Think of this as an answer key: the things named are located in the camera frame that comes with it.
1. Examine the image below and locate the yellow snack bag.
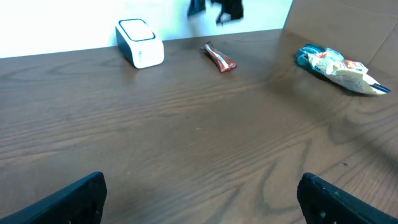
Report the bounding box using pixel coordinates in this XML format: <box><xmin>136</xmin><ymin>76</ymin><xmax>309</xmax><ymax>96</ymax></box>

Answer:
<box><xmin>307</xmin><ymin>48</ymin><xmax>391</xmax><ymax>96</ymax></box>

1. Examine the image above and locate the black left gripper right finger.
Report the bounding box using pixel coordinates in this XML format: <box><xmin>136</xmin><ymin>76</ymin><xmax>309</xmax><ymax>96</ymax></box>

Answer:
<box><xmin>297</xmin><ymin>172</ymin><xmax>397</xmax><ymax>224</ymax></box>

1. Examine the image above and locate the red brown snack bar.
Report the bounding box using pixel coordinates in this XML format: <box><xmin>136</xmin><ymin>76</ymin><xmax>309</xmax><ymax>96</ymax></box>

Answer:
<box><xmin>201</xmin><ymin>41</ymin><xmax>238</xmax><ymax>73</ymax></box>

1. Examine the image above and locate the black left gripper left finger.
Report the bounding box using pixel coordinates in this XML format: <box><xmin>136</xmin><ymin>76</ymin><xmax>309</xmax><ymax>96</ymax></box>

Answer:
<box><xmin>1</xmin><ymin>171</ymin><xmax>107</xmax><ymax>224</ymax></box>

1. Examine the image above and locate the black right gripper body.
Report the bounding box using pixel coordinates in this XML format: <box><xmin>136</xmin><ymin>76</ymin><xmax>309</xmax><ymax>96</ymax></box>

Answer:
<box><xmin>187</xmin><ymin>0</ymin><xmax>244</xmax><ymax>24</ymax></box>

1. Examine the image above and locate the white barcode scanner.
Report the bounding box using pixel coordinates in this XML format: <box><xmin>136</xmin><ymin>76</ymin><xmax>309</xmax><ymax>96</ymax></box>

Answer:
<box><xmin>115</xmin><ymin>19</ymin><xmax>165</xmax><ymax>69</ymax></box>

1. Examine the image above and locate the teal mouthwash bottle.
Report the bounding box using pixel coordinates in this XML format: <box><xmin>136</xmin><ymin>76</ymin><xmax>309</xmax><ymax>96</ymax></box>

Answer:
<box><xmin>295</xmin><ymin>44</ymin><xmax>325</xmax><ymax>68</ymax></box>

